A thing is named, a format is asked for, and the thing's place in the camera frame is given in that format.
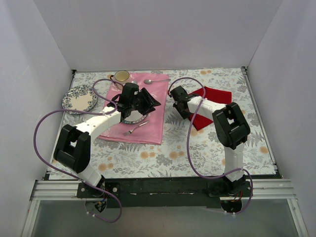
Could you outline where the silver fork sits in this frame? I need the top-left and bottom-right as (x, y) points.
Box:
(123, 120), (150, 136)

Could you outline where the red cloth napkin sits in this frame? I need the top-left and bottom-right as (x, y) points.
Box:
(193, 86), (232, 131)

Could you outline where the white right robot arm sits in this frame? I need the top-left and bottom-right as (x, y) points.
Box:
(168, 86), (250, 197)

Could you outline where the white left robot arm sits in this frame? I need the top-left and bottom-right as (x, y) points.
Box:
(53, 83), (161, 198)

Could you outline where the green rimmed white plate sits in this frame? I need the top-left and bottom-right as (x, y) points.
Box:
(122, 111), (147, 125)

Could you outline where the small silver spoon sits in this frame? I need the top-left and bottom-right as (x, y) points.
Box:
(143, 79), (171, 84)

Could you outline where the cream enamel mug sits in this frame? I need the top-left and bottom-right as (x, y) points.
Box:
(110, 70), (131, 90)

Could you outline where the pink cloth placemat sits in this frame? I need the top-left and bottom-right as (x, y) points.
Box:
(98, 73), (169, 145)

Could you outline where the blue floral plate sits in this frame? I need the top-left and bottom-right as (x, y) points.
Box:
(62, 85), (98, 115)

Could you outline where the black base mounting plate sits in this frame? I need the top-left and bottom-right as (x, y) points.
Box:
(77, 177), (250, 208)

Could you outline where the aluminium frame rail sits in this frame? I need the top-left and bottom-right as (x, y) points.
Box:
(22, 177), (308, 237)

